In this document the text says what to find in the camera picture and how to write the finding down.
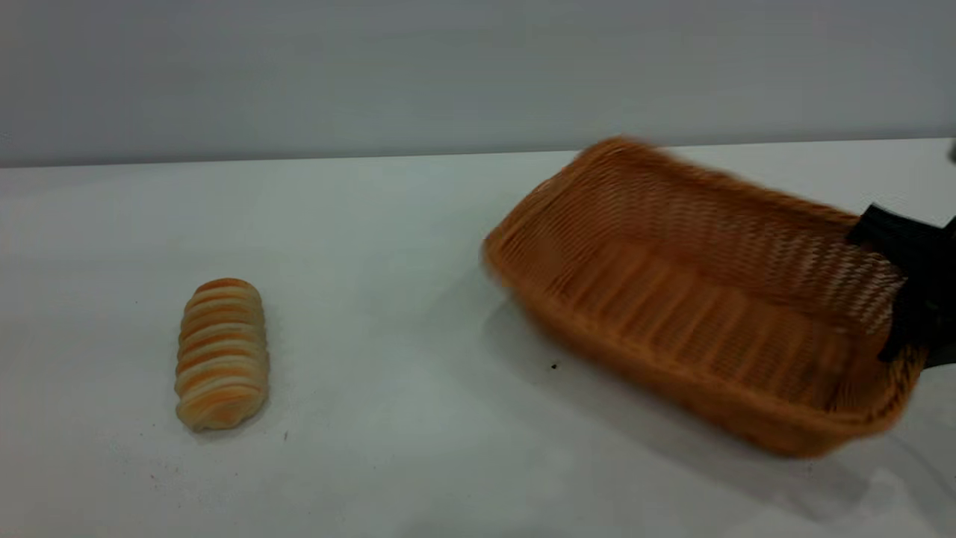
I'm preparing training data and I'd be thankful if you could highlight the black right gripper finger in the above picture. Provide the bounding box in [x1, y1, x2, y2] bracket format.
[878, 278, 956, 365]
[846, 202, 956, 283]

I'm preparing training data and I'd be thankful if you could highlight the striped bread roll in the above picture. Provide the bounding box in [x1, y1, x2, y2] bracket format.
[174, 278, 270, 433]

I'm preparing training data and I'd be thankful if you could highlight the orange woven wicker basket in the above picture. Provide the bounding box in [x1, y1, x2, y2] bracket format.
[482, 137, 927, 458]

